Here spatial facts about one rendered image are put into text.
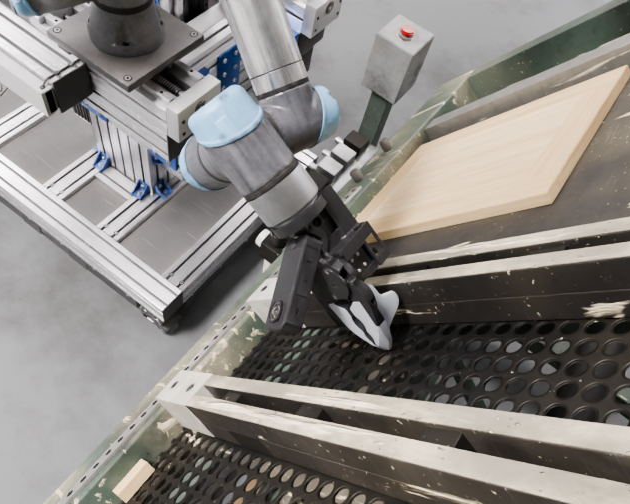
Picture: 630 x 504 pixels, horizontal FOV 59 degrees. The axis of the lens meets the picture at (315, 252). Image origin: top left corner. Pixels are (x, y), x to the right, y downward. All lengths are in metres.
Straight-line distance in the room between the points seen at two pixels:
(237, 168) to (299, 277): 0.14
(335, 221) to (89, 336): 1.47
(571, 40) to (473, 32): 2.03
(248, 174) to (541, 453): 0.38
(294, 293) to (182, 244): 1.33
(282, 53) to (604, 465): 0.57
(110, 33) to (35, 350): 1.16
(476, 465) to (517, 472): 0.03
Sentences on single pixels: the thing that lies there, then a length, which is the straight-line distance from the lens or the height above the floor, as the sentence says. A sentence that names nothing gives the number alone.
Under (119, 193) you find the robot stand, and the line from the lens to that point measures 2.03.
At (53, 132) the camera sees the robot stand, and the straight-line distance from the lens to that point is 2.27.
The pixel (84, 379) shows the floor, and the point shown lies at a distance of 1.98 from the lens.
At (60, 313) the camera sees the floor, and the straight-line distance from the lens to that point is 2.09.
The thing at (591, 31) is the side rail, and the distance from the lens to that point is 1.44.
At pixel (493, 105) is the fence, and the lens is 1.30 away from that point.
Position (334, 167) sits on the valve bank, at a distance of 1.44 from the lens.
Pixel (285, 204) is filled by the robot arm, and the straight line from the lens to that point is 0.61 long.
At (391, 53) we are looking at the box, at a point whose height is 0.90.
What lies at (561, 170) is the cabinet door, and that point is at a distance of 0.87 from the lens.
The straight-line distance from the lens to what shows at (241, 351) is 1.03.
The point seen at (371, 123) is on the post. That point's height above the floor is 0.61.
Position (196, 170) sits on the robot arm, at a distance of 0.70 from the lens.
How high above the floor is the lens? 1.85
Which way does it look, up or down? 57 degrees down
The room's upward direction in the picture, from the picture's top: 18 degrees clockwise
